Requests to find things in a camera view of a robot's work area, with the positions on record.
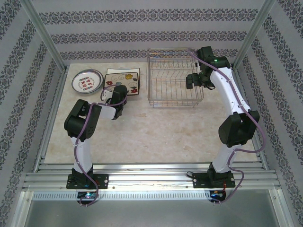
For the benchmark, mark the aluminium side rail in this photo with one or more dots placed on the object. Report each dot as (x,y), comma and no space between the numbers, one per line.
(53,113)
(261,160)

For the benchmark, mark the square plate flower pattern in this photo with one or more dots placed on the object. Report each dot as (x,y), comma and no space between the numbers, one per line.
(113,79)

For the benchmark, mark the round plate with Chinese characters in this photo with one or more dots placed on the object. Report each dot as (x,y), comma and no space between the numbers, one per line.
(87,81)

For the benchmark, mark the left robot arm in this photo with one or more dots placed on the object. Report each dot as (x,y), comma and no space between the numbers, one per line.
(81,153)

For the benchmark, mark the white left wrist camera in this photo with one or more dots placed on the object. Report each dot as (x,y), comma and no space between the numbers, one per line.
(106,94)

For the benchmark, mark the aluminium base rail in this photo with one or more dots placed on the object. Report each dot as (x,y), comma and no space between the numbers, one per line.
(151,176)

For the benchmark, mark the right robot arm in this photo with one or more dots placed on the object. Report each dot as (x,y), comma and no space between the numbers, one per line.
(227,94)

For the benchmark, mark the aluminium frame post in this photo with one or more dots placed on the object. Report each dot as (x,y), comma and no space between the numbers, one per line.
(253,30)
(42,30)

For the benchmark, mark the grey metal sheet panel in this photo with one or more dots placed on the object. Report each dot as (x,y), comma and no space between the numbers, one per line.
(151,212)

